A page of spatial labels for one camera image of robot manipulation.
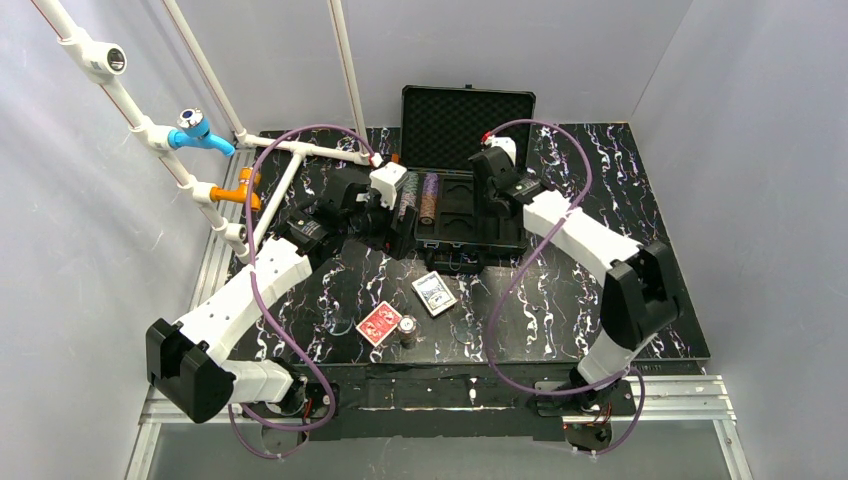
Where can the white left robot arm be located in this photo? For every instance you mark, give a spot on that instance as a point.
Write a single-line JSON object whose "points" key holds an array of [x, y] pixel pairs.
{"points": [[188, 359]]}

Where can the red playing card deck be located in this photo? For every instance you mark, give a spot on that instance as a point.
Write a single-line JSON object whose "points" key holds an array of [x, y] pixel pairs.
{"points": [[379, 323]]}

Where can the blue plastic faucet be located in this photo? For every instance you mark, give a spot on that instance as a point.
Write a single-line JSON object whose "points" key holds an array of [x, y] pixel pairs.
{"points": [[194, 131]]}

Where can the orange poker chip stack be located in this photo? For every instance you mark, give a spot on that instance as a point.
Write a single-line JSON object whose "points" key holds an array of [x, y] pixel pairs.
{"points": [[407, 330]]}

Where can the orange plastic faucet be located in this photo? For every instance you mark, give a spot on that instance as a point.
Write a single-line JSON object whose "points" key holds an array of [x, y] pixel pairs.
{"points": [[246, 178]]}

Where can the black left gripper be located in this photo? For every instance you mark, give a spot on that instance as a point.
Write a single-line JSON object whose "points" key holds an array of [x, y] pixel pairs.
{"points": [[387, 221]]}

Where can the green poker chip stack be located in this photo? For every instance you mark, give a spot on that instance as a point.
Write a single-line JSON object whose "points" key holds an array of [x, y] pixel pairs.
{"points": [[409, 195]]}

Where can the white PVC pipe frame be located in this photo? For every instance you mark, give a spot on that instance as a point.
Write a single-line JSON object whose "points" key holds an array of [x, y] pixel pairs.
{"points": [[104, 62]]}

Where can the clear acrylic dealer button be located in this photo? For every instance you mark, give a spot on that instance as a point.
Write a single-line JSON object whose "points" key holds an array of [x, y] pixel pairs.
{"points": [[468, 331]]}

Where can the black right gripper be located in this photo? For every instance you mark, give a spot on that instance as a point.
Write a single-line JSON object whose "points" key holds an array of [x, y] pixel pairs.
{"points": [[484, 168]]}

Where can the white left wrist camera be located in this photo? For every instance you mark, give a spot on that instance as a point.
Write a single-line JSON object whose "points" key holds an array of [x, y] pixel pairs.
{"points": [[388, 180]]}

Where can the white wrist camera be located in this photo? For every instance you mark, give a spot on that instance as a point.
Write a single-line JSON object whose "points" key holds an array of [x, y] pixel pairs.
{"points": [[388, 180], [507, 144]]}

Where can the purple poker chip stack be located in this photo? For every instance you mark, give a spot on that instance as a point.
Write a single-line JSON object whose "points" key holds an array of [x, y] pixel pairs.
{"points": [[429, 198]]}

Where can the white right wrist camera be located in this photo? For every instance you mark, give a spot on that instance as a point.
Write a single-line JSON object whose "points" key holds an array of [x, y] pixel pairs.
{"points": [[507, 144]]}

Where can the clear round acrylic disc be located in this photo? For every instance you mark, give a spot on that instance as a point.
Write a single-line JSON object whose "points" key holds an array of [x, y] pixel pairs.
{"points": [[338, 324]]}

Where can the blue playing card deck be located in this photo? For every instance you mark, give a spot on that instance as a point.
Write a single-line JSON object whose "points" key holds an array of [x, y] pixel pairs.
{"points": [[434, 293]]}

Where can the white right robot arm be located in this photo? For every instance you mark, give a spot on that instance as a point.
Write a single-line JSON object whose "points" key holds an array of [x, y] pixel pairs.
{"points": [[641, 291]]}

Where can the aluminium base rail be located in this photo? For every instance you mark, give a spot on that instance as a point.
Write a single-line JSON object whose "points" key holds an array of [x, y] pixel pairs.
{"points": [[442, 410]]}

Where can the black poker set case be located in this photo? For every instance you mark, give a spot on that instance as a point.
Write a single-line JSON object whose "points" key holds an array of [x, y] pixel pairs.
{"points": [[441, 128]]}

